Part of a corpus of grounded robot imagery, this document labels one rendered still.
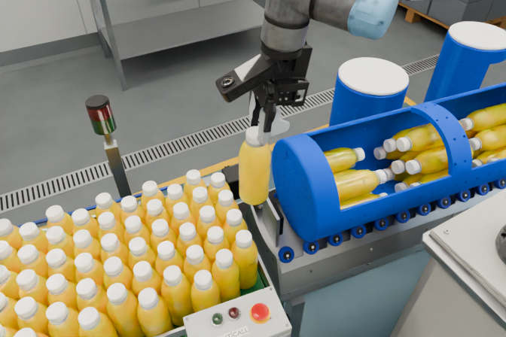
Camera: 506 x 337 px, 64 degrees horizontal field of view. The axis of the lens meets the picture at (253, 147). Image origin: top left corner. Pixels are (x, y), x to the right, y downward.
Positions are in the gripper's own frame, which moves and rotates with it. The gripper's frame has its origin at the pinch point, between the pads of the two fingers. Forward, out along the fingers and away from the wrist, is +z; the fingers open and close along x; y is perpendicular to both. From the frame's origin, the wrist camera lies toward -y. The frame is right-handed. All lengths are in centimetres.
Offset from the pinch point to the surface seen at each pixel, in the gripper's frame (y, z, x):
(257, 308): -4.2, 27.0, -22.8
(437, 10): 292, 93, 246
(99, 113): -30, 20, 38
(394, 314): 89, 129, 0
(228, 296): -5.6, 42.2, -11.5
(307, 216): 16.3, 27.0, -3.5
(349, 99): 63, 36, 52
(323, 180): 18.6, 15.9, -1.9
